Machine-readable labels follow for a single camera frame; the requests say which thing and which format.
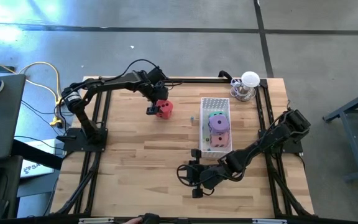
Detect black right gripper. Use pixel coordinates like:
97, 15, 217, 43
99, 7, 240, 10
191, 149, 227, 199

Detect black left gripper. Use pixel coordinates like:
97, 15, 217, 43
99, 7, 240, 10
140, 66, 170, 116

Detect large red foam die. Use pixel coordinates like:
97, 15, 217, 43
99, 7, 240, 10
155, 99, 174, 120

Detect large pink foam die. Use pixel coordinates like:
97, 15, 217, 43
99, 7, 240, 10
209, 133, 231, 148

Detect large purple foam die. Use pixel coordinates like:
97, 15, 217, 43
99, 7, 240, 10
208, 114, 231, 136

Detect white perforated metal basket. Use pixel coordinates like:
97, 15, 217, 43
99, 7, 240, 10
198, 96, 233, 159

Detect white printed box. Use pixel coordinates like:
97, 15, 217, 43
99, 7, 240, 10
20, 139, 57, 179

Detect black aluminium table frame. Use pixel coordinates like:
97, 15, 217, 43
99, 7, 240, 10
50, 70, 316, 224

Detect black leader arm handle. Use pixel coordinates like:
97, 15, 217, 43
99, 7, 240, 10
137, 212, 161, 224

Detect white lamp cable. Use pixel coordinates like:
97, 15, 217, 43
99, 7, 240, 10
230, 78, 244, 97

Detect yellow power cable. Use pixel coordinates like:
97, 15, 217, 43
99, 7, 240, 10
0, 52, 65, 129

